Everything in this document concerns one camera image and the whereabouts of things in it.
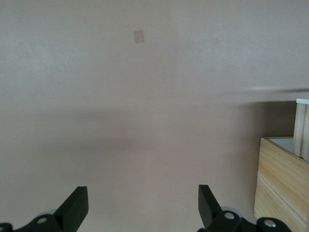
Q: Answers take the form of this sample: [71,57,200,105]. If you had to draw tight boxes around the small tan tape patch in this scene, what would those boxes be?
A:
[133,29,145,44]

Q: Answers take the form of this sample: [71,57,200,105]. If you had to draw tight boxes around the light wooden drawer cabinet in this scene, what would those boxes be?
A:
[253,136,309,232]

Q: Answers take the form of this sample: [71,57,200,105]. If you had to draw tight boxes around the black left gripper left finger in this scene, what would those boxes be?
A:
[12,186,89,232]

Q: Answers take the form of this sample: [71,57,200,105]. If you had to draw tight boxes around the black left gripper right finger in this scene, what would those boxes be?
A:
[198,184,257,232]

